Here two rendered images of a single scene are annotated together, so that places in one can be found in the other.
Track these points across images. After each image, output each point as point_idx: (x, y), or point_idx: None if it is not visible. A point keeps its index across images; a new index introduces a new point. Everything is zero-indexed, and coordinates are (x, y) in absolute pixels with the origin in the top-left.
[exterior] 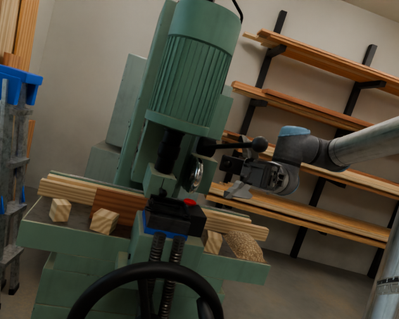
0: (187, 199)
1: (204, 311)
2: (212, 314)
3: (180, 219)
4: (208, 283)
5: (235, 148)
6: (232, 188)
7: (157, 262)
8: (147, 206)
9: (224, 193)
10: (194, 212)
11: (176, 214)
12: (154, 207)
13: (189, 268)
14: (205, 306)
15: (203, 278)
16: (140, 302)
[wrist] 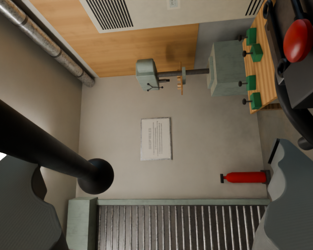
0: (286, 36)
1: (300, 139)
2: (301, 147)
3: (276, 66)
4: (304, 138)
5: (49, 143)
6: (271, 180)
7: (274, 78)
8: (266, 3)
9: (274, 141)
10: (289, 75)
11: (276, 51)
12: (281, 1)
13: (288, 111)
14: (304, 139)
15: (298, 131)
16: None
